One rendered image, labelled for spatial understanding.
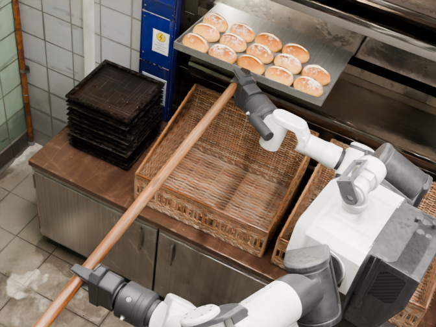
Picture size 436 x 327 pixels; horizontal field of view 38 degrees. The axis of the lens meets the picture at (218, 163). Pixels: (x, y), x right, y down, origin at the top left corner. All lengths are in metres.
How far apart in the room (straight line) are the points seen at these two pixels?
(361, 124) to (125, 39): 1.04
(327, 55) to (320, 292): 1.18
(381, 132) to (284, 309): 1.29
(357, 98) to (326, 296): 1.19
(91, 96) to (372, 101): 1.06
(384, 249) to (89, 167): 1.49
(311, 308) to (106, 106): 1.40
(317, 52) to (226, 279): 0.92
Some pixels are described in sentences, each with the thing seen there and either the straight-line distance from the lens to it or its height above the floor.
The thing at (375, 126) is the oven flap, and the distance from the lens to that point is 2.41.
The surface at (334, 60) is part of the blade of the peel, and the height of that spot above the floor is 1.18.
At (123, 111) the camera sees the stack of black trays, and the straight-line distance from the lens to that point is 2.45.
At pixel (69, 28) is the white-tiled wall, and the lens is 2.91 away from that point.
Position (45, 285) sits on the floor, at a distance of 2.97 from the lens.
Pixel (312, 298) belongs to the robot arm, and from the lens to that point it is 1.31.
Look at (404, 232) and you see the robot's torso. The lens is 1.48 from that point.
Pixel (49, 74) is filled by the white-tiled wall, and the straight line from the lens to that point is 3.16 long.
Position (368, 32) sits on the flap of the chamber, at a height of 1.41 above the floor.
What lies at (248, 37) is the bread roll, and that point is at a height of 1.21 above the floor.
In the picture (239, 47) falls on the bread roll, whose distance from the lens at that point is 2.22.
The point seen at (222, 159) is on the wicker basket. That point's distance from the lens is 2.67.
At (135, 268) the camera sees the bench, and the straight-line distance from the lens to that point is 2.75.
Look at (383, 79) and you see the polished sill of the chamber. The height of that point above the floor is 1.17.
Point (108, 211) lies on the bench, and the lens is 2.56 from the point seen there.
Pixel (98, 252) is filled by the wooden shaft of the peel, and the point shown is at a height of 1.21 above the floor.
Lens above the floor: 2.45
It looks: 45 degrees down
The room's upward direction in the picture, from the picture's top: 10 degrees clockwise
